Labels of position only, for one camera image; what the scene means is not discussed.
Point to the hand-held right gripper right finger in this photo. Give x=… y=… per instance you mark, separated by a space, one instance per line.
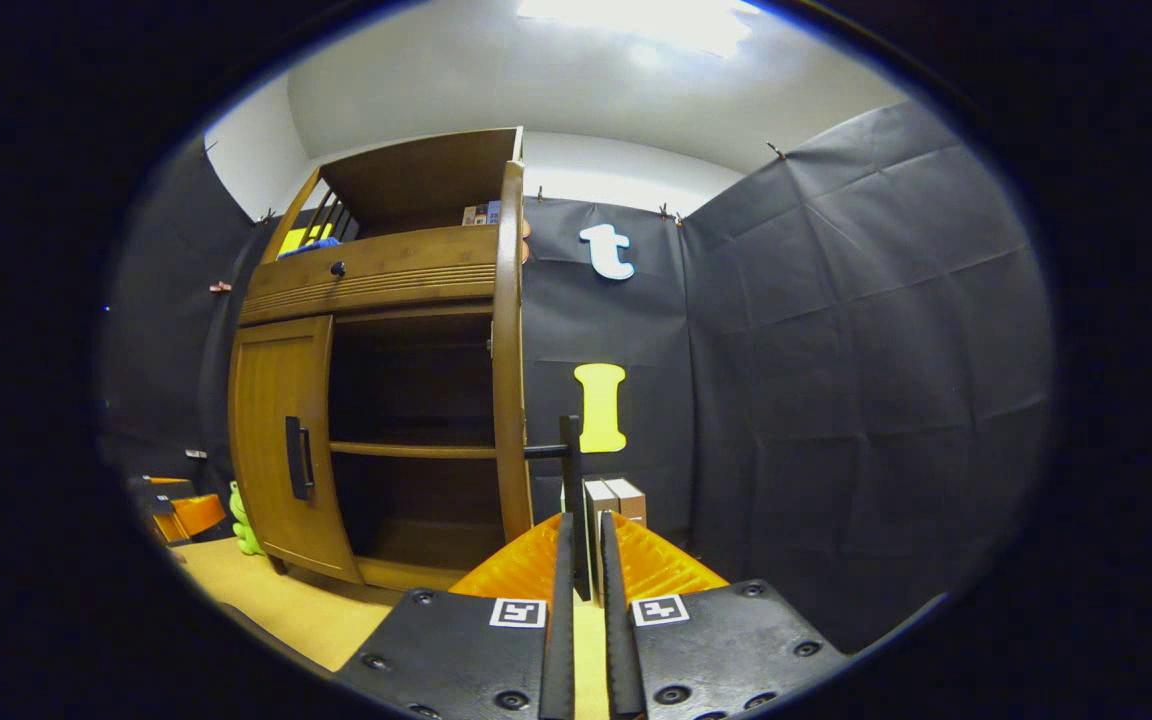
x=621 y=660

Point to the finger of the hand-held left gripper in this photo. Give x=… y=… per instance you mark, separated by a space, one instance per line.
x=161 y=486
x=191 y=515

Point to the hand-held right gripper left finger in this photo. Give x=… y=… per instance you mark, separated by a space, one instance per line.
x=558 y=650

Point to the wooden shoe cabinet door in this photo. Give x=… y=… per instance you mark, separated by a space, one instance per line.
x=511 y=380
x=271 y=420

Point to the wooden double-door shoe cabinet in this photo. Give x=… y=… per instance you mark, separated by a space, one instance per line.
x=416 y=180

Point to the wooden cabinet drawer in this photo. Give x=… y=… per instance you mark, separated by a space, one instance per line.
x=386 y=270

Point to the green frog toy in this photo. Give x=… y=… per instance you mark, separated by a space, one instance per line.
x=241 y=520

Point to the grey book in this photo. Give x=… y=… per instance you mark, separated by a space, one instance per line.
x=598 y=500

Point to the brown book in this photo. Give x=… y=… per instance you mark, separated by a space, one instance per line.
x=628 y=498

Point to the black backdrop cloth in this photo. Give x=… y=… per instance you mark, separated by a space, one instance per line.
x=836 y=350

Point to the row of small books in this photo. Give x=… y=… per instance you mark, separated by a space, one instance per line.
x=482 y=213

